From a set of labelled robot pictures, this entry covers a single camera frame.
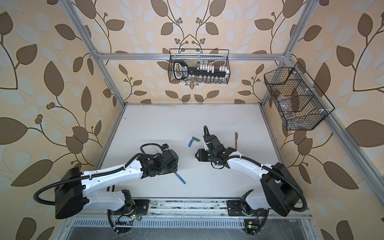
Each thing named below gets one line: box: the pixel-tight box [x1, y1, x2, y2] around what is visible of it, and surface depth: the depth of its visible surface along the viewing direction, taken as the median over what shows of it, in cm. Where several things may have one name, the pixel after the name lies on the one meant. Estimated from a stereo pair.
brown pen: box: [235, 132, 238, 151], surface depth 104 cm
